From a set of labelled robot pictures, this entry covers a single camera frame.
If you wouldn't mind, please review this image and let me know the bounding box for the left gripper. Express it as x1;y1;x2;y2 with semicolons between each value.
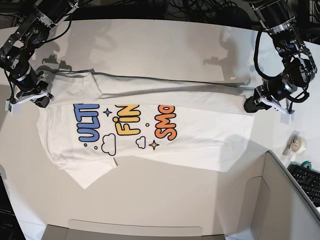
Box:
243;85;295;115

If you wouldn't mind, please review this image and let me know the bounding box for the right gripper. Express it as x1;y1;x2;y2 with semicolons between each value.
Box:
9;71;53;108

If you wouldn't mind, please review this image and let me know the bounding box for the white printed t-shirt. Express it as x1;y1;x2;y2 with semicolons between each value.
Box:
37;71;254;189

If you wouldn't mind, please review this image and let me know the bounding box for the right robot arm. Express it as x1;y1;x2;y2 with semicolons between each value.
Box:
0;0;79;113

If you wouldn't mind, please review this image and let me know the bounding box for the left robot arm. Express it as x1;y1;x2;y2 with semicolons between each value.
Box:
243;0;318;115

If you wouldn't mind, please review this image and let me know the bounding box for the clear tape dispenser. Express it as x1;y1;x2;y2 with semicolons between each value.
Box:
282;130;307;162

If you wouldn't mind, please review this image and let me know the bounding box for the green tape roll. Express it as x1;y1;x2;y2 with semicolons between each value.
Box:
300;161;312;170

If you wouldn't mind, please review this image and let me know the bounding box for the black keyboard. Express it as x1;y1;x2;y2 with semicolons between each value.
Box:
287;164;320;208

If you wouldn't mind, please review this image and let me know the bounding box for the grey cardboard box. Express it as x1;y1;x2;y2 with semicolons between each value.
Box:
42;151;320;240

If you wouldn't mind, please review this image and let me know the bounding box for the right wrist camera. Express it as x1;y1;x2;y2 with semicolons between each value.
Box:
5;100;20;115

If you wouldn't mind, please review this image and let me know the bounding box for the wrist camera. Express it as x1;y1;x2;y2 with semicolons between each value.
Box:
5;100;20;115
280;113;295;125

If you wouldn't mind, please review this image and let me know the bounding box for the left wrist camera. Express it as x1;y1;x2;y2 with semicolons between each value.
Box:
280;113;295;125

